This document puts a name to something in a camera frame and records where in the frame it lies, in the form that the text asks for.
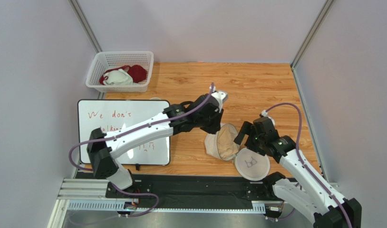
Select white plastic basket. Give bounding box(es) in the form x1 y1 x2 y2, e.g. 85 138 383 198
86 51 154 93

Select whiteboard with red writing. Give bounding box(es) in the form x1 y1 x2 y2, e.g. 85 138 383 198
77 100 171 165

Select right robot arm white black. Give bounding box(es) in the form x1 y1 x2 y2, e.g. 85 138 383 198
234 117 362 228

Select round white bag lid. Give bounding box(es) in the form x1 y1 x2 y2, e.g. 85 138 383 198
233 148 271 181

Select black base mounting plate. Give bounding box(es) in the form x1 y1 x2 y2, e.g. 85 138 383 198
75 171 294 211

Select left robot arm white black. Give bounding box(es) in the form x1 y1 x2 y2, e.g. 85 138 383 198
86 90 228 190

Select aluminium frame rail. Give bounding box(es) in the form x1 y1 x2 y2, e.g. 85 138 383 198
48 178 352 228

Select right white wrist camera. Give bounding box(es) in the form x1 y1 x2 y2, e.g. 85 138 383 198
260 110 275 126

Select white bra in basket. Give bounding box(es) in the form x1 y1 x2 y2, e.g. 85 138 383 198
103 69 134 86

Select beige bra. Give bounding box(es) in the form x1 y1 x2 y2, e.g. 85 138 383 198
216 124 239 161

